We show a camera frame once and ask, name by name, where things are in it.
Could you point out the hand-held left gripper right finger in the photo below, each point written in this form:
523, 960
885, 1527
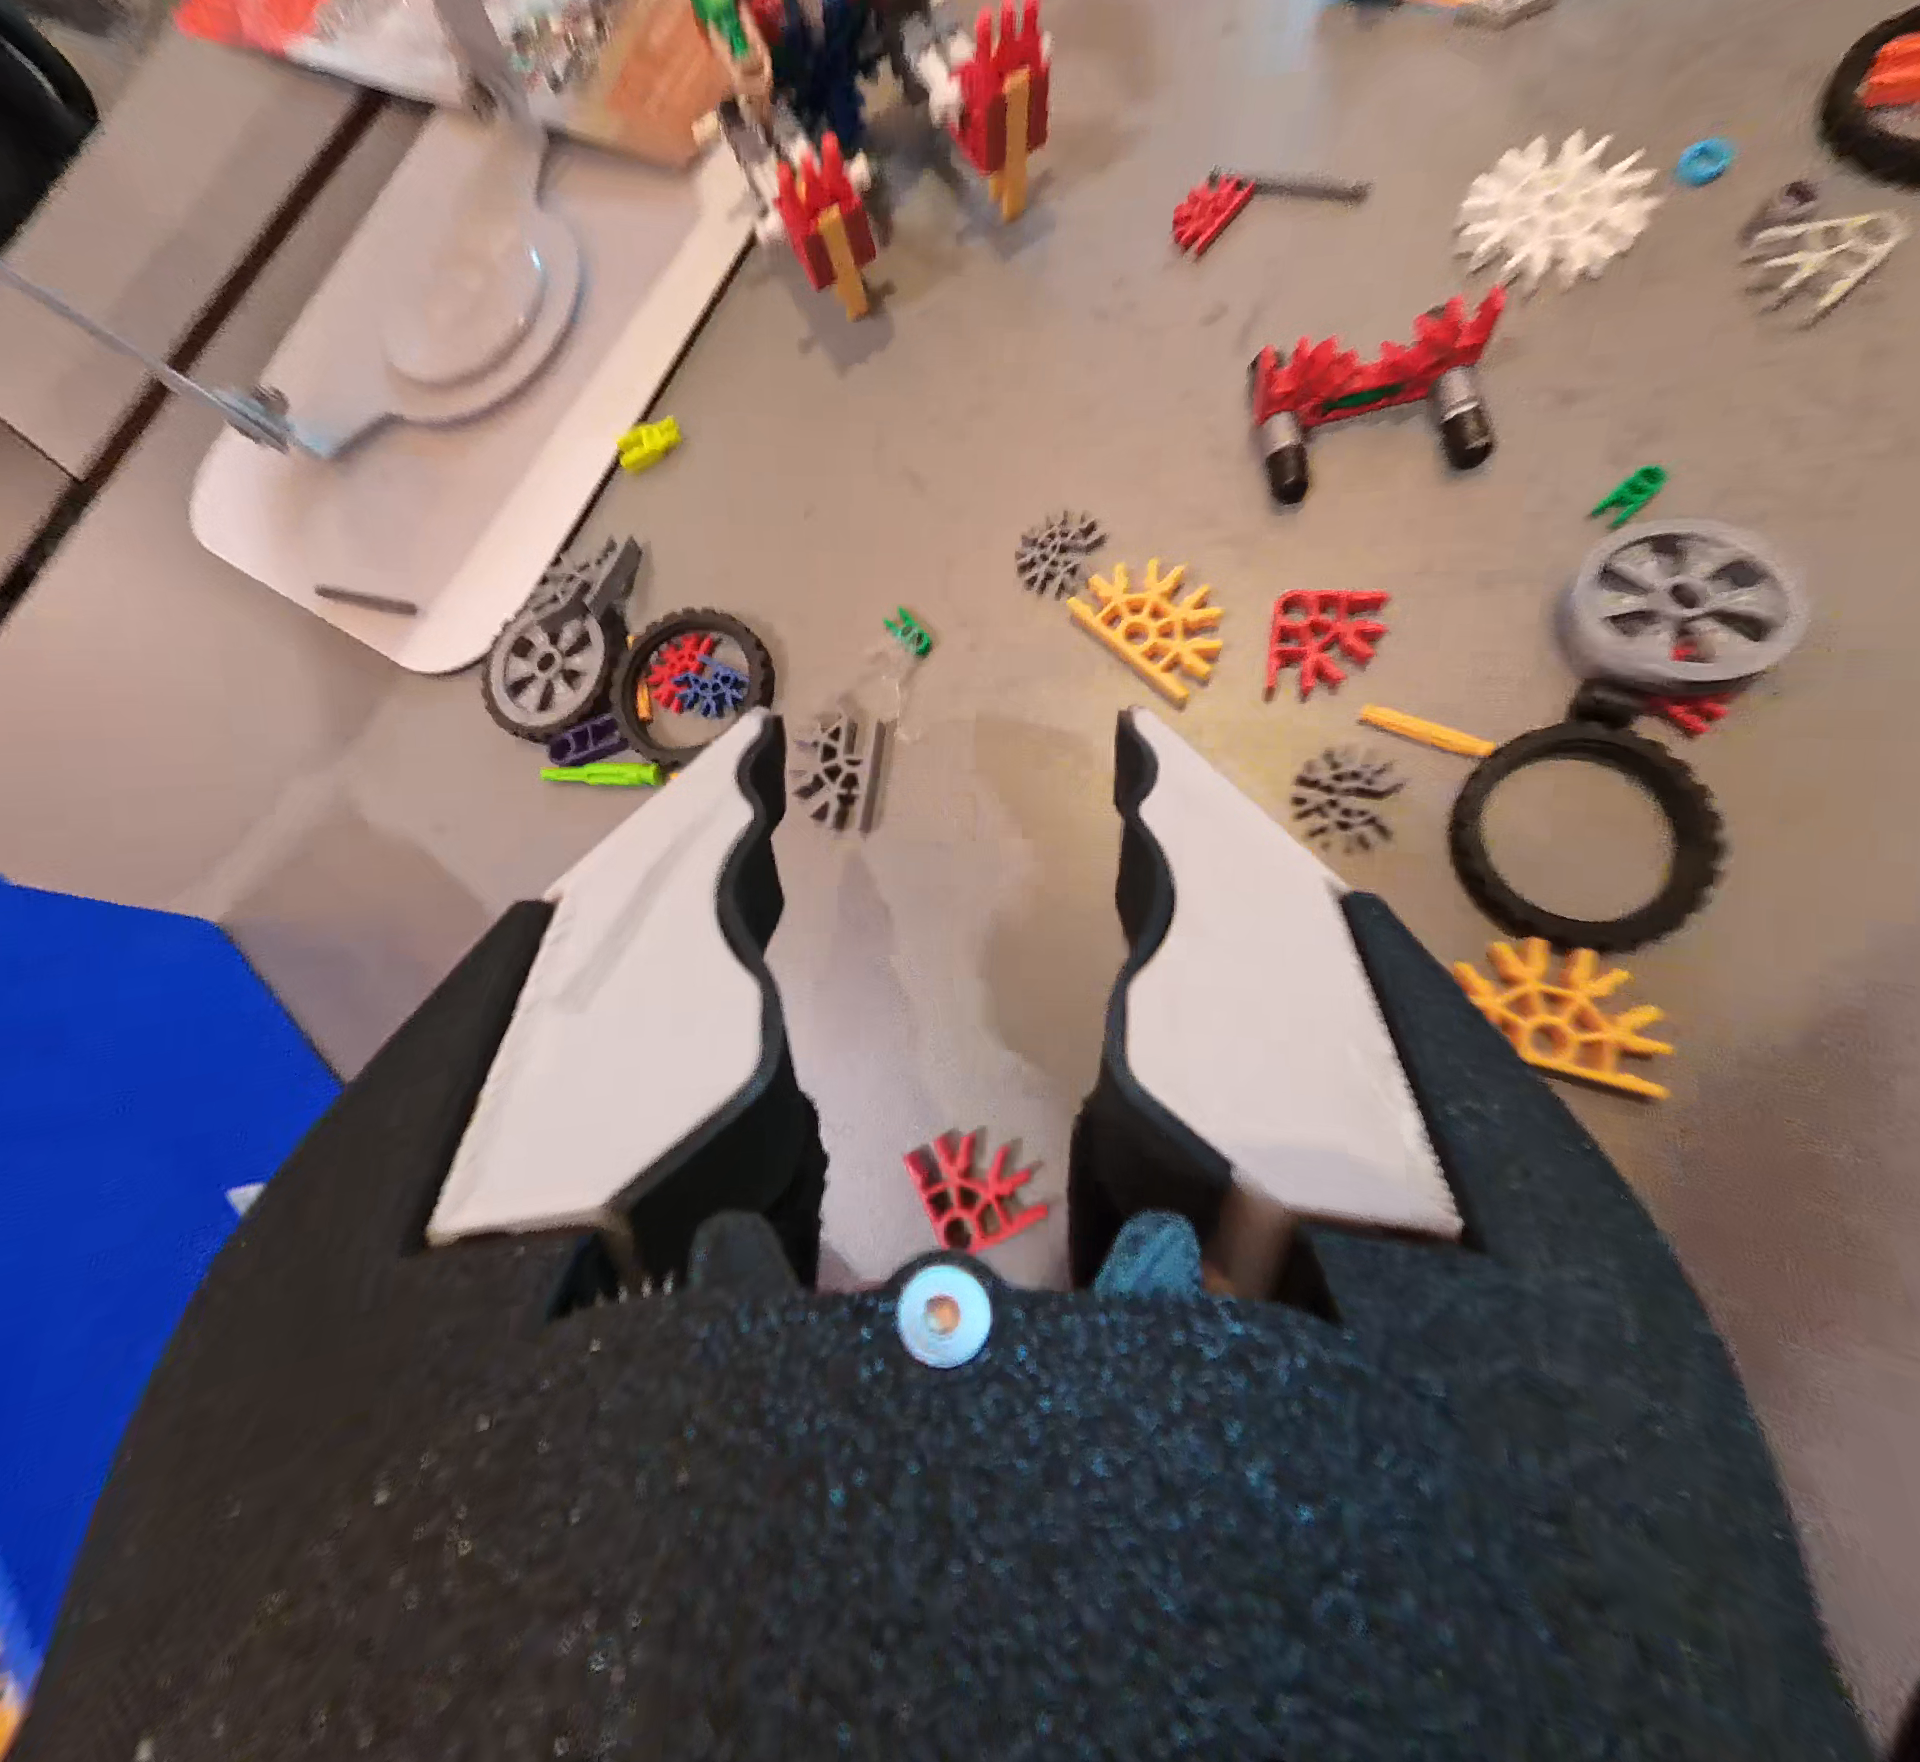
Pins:
1275, 1043

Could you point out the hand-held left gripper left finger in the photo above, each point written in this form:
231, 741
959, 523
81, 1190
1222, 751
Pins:
617, 1043

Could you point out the red fan connector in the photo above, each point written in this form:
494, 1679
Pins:
1328, 621
927, 1162

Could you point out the blue plastic bin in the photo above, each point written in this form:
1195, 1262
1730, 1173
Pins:
136, 1192

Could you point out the yellow fan connector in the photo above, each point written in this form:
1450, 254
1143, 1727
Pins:
1149, 621
1516, 990

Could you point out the dark snowflake connector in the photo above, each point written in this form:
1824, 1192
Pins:
1346, 796

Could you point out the lime green rod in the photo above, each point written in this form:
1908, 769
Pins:
601, 775

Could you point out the black rubber tyre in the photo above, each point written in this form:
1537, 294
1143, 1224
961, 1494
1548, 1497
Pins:
692, 619
1838, 120
1478, 840

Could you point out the purple connector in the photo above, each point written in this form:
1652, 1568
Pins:
585, 742

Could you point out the dark grey connector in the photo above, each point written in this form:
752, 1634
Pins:
841, 772

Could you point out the blue snowflake connector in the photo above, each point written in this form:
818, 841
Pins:
712, 692

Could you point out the red snowflake connector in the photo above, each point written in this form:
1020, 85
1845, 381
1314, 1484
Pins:
679, 669

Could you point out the grey wheel with black tyre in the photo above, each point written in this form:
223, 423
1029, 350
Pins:
544, 668

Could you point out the grey fan connector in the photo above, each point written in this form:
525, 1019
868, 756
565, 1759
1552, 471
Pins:
601, 578

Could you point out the small green brick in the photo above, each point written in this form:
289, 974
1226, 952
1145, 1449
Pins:
909, 634

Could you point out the dark grey rod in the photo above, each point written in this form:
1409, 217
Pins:
369, 602

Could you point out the grey wheel hub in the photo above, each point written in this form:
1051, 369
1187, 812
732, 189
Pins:
1598, 630

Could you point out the small red connector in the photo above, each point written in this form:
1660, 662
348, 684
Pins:
1209, 217
1690, 716

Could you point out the small grey snowflake connector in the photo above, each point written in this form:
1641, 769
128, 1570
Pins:
1058, 556

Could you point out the yellow-green clip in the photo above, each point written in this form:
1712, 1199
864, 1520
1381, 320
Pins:
648, 447

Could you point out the green clip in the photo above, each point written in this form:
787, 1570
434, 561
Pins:
1633, 494

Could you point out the red assembly with black wheels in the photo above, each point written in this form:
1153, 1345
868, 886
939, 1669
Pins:
1351, 381

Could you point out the multicolour toy model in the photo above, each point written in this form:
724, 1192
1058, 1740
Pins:
825, 217

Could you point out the white snowflake connector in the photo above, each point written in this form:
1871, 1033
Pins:
1559, 211

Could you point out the grey spacer tube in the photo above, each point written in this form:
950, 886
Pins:
1786, 206

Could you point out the beige connector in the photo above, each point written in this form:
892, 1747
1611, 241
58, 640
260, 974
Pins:
1853, 241

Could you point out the orange ladder connector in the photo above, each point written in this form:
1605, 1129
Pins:
1893, 76

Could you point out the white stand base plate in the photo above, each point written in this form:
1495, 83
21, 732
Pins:
376, 517

